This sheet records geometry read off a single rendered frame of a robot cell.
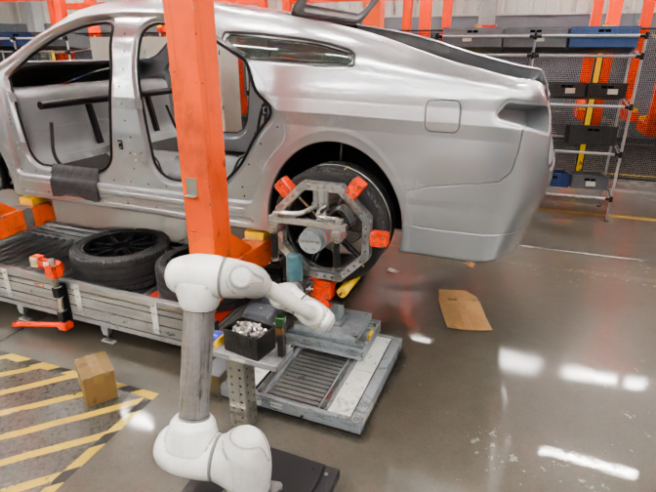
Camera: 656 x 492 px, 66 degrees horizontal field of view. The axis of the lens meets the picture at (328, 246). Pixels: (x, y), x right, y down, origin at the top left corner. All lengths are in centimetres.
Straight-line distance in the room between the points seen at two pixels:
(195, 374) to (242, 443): 27
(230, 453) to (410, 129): 168
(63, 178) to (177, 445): 257
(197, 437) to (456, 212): 161
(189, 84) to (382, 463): 193
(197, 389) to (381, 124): 156
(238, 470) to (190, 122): 152
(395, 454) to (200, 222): 146
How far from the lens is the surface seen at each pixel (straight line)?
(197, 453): 181
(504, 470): 261
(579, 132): 612
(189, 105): 246
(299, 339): 307
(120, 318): 338
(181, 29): 246
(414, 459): 256
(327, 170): 267
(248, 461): 175
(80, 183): 386
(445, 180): 258
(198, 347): 169
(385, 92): 259
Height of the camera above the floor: 177
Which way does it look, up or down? 22 degrees down
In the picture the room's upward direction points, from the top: straight up
